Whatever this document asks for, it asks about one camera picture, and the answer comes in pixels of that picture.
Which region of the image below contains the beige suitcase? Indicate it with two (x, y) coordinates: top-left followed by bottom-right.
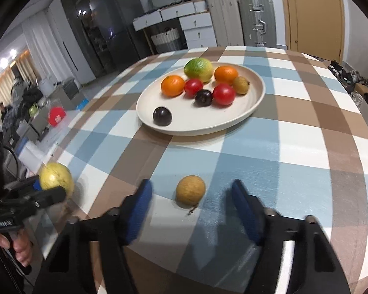
(206, 0), (245, 47)

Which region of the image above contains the checkered tablecloth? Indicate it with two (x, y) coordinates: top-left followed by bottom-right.
(48, 47), (368, 293)

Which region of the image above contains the wooden door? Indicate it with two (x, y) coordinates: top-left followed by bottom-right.
(282, 0), (345, 63)

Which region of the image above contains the grey aluminium suitcase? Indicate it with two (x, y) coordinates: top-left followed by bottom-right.
(238, 0), (276, 48)

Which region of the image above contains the round brown longan fruit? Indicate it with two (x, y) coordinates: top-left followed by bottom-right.
(175, 175), (206, 206)

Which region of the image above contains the dark grey refrigerator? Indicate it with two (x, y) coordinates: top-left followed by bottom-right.
(90, 0), (151, 71)

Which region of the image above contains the black glass cabinet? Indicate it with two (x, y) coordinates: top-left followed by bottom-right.
(61, 0), (114, 78)

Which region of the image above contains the person's left hand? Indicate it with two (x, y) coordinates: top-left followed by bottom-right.
(0, 229), (32, 268)

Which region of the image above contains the grey white laundry basket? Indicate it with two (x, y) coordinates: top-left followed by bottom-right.
(151, 28), (183, 54)

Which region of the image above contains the white drawer desk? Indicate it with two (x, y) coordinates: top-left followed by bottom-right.
(133, 0), (217, 49)

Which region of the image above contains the dark plum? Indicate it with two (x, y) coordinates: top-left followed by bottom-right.
(195, 90), (213, 107)
(153, 106), (172, 127)

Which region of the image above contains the red gift bag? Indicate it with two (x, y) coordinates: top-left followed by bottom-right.
(48, 106), (66, 127)

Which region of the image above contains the red tomato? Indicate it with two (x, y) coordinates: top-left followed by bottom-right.
(184, 79), (203, 98)
(213, 84), (236, 106)

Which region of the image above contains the yellow green lemon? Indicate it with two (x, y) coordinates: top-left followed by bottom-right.
(184, 58), (214, 84)

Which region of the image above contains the orange tangerine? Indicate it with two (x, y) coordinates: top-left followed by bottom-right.
(214, 65), (238, 85)
(161, 75), (185, 98)

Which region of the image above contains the yellow pear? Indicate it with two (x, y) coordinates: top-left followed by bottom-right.
(39, 162), (74, 197)

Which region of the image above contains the cream round plate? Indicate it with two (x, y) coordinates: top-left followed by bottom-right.
(136, 64), (266, 136)

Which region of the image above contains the brown kiwi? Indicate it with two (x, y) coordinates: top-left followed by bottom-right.
(232, 76), (250, 96)

